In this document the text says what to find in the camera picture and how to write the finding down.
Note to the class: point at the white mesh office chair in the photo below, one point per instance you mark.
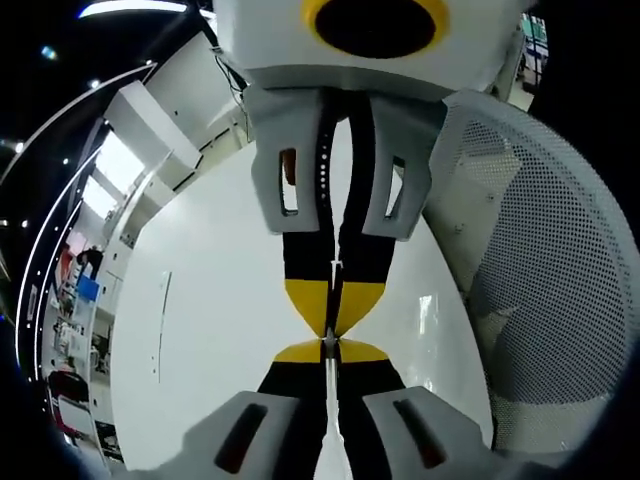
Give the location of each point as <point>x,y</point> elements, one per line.
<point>540,250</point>

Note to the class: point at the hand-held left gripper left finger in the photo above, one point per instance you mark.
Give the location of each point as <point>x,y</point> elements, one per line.
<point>280,415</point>

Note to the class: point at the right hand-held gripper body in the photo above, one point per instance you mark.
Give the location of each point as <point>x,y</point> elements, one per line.
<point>280,40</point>

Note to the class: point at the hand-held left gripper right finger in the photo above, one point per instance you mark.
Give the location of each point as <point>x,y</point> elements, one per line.
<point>395,425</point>

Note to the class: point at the white pillar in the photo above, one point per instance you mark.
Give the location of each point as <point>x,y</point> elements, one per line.
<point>150,130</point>

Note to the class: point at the blue box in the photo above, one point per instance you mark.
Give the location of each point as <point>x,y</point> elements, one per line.
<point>89,291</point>

